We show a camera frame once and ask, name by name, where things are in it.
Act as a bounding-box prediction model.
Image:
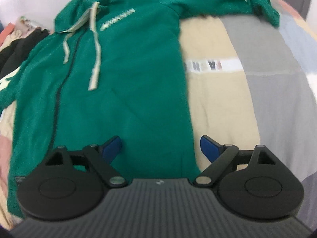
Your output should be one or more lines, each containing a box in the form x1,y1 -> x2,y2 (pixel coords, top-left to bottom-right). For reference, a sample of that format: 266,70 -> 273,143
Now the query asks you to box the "green hooded sweatshirt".
1,0 -> 279,217

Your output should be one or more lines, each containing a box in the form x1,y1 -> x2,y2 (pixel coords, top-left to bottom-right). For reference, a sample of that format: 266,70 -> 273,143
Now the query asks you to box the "pile of dark clothes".
1,16 -> 51,79

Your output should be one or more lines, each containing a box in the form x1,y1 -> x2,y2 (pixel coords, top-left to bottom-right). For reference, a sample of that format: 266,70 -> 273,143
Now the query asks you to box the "patchwork bed quilt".
0,0 -> 317,231

